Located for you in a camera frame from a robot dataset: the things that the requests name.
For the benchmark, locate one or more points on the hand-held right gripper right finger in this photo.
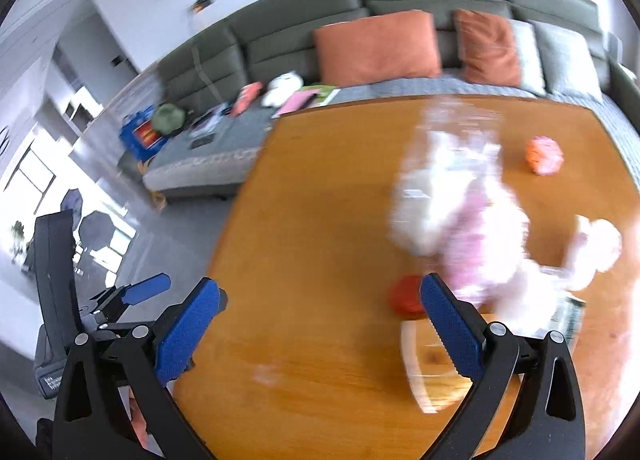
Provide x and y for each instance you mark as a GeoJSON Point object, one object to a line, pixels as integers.
{"type": "Point", "coordinates": [452, 330]}

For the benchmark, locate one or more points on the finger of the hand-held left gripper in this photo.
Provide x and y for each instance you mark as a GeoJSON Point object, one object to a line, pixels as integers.
{"type": "Point", "coordinates": [145, 287]}

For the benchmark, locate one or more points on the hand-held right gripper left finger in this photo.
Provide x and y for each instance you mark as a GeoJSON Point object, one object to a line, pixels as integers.
{"type": "Point", "coordinates": [187, 330]}

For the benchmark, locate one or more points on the white plastic bag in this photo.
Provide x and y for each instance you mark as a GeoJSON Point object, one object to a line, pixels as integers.
{"type": "Point", "coordinates": [465, 220]}

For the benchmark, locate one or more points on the pink puzzle cube toy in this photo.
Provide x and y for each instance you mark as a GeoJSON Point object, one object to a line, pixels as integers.
{"type": "Point", "coordinates": [544, 154]}

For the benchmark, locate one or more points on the clear plastic cup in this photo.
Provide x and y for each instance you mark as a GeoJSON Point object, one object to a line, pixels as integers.
{"type": "Point", "coordinates": [425, 370]}

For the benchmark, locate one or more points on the red crumpled wrapper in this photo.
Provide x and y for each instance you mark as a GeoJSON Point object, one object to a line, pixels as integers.
{"type": "Point", "coordinates": [405, 295]}

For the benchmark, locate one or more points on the printed wrapper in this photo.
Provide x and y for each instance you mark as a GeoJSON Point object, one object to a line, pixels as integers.
{"type": "Point", "coordinates": [567, 317]}

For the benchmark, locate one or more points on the black remote control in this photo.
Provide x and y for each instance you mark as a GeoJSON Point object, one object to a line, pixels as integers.
{"type": "Point", "coordinates": [202, 141]}

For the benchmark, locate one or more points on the green hat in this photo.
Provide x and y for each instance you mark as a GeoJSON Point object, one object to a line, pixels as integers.
{"type": "Point", "coordinates": [168, 118]}

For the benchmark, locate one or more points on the coral red cloth item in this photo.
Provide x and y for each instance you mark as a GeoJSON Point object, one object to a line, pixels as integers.
{"type": "Point", "coordinates": [246, 98]}

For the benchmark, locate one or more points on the pink book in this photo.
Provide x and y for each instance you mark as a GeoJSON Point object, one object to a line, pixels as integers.
{"type": "Point", "coordinates": [296, 102]}

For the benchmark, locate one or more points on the white plush toy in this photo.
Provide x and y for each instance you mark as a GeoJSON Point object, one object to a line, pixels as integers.
{"type": "Point", "coordinates": [281, 88]}

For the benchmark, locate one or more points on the green booklet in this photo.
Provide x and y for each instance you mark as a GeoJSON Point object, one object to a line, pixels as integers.
{"type": "Point", "coordinates": [327, 93]}

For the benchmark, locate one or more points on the grey cushion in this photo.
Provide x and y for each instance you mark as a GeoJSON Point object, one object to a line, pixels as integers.
{"type": "Point", "coordinates": [567, 59]}
{"type": "Point", "coordinates": [531, 59]}

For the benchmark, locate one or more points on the small rust orange cushion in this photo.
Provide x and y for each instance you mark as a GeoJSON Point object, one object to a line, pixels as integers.
{"type": "Point", "coordinates": [487, 47]}

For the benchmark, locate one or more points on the large orange cushion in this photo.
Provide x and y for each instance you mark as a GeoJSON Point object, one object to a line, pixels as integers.
{"type": "Point", "coordinates": [377, 47]}

